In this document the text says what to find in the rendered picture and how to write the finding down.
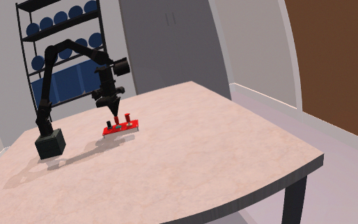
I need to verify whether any red circuit board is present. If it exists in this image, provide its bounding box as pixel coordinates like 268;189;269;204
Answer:
102;113;139;136

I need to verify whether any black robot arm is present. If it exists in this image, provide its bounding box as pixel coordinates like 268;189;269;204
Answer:
36;39;130;138

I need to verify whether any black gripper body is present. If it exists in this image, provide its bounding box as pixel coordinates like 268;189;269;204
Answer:
95;78;125;108

